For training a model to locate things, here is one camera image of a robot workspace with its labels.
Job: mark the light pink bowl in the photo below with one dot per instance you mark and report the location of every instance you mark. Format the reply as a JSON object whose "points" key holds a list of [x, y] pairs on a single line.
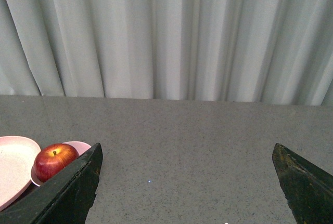
{"points": [[81, 147]]}

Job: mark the pink plate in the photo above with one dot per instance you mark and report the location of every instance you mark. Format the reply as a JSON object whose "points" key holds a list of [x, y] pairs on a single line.
{"points": [[17, 158]]}

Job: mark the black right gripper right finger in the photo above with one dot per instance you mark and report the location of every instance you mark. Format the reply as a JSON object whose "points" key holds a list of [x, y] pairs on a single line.
{"points": [[307, 188]]}

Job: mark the white curtain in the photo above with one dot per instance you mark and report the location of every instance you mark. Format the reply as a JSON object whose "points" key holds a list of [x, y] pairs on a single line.
{"points": [[271, 51]]}

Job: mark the red apple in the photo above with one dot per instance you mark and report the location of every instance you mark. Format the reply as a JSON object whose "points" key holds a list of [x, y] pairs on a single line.
{"points": [[53, 159]]}

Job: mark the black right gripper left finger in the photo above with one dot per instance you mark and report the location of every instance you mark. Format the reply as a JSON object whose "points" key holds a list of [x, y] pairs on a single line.
{"points": [[65, 198]]}

